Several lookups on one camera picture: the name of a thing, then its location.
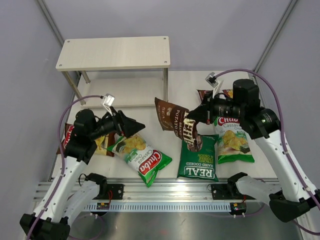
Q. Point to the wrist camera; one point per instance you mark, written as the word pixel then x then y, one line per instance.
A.
pixel 107 100
pixel 216 84

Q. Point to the green Chuba cassava bag right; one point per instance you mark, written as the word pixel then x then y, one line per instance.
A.
pixel 232 143

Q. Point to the green chuba cassava bag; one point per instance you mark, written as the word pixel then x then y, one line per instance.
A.
pixel 232 143
pixel 146 160

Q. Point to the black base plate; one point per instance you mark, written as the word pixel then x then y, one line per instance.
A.
pixel 115 191
pixel 221 191

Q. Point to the white slotted cable duct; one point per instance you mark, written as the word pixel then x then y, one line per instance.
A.
pixel 159 207

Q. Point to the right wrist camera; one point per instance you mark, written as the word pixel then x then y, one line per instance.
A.
pixel 216 84

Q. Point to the green Real chips bag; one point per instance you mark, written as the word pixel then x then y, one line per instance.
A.
pixel 201 163

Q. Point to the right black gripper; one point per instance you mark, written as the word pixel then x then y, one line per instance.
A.
pixel 206 111

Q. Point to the brown Chuba cassava bag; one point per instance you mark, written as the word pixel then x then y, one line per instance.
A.
pixel 228 93
pixel 102 143

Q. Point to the white wooden two-tier shelf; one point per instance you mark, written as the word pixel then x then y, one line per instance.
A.
pixel 133 69

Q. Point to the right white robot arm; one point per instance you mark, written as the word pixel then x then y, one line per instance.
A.
pixel 295 194

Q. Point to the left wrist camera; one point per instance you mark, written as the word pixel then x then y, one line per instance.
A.
pixel 107 100

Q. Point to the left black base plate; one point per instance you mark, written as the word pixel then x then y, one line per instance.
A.
pixel 115 191

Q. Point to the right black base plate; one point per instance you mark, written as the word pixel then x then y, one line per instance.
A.
pixel 221 191

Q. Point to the brown Kettle sea salt bag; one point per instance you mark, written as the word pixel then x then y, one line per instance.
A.
pixel 174 118

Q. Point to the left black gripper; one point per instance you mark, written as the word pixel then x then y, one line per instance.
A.
pixel 127 126

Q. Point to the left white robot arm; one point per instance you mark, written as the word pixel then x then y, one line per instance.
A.
pixel 53 217

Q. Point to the green Chuba cassava bag centre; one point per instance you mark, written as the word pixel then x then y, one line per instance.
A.
pixel 146 160

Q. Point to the aluminium mounting rail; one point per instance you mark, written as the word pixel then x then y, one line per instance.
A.
pixel 169 190

